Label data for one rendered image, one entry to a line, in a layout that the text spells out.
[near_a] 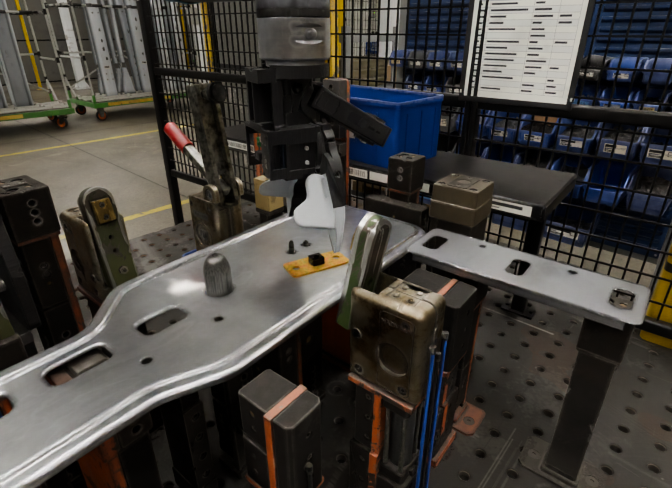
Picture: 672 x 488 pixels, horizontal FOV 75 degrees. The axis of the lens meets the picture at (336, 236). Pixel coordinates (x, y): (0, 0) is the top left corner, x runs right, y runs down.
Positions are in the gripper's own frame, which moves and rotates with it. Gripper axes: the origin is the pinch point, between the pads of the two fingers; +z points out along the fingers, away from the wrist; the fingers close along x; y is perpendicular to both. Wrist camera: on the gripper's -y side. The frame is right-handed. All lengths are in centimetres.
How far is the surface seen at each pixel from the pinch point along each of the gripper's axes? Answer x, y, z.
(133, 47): -800, -78, 4
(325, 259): -0.2, -1.4, 4.9
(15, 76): -723, 87, 35
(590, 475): 27, -29, 35
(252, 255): -6.8, 6.6, 5.2
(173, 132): -27.1, 11.0, -8.6
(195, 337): 7.4, 17.9, 5.2
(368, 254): 14.3, 1.6, -3.3
